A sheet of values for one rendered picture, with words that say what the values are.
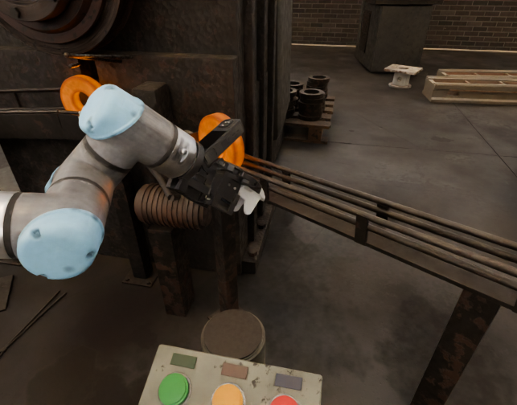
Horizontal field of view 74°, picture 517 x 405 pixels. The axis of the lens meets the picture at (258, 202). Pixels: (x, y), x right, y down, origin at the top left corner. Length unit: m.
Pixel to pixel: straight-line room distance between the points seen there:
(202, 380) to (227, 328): 0.17
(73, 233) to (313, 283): 1.21
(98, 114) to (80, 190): 0.10
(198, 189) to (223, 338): 0.28
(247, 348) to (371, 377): 0.69
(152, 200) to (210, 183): 0.50
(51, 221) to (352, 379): 1.06
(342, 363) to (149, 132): 1.02
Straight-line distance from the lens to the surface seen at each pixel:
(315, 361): 1.28
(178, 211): 1.04
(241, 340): 0.67
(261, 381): 0.53
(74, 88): 1.27
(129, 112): 0.48
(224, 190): 0.59
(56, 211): 0.42
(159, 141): 0.50
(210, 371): 0.54
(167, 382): 0.54
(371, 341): 1.36
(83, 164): 0.52
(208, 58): 1.11
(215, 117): 0.88
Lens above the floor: 1.07
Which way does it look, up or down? 33 degrees down
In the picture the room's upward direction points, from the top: straight up
